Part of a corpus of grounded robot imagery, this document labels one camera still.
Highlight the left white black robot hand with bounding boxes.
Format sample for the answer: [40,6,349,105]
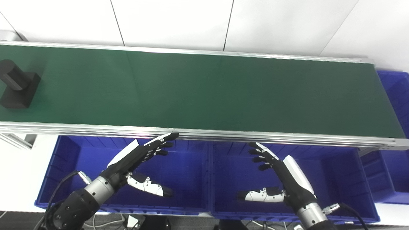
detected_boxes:
[102,132,180,198]

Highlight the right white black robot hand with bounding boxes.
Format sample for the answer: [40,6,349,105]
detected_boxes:
[237,142,317,210]

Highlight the black cylinder block part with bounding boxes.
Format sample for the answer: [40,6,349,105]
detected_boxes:
[0,59,41,110]

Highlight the blue plastic bin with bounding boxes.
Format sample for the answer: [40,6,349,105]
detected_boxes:
[359,70,409,205]
[209,141,381,224]
[35,135,212,216]

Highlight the green conveyor belt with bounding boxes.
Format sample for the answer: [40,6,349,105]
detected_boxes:
[0,41,409,150]

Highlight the aluminium conveyor support leg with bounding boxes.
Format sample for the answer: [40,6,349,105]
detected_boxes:
[0,133,37,150]

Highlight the grey conveyor end housing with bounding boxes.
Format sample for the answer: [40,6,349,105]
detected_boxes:
[0,29,29,42]

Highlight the white power adapter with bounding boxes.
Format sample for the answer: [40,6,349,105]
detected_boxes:
[127,215,142,228]

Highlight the white floor cable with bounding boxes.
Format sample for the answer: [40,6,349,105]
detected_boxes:
[84,213,128,230]

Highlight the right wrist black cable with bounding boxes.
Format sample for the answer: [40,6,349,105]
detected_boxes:
[323,203,369,230]

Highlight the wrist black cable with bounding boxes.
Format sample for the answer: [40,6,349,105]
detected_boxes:
[323,203,369,230]
[42,170,93,230]

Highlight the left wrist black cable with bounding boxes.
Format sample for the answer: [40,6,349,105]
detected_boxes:
[42,170,93,230]

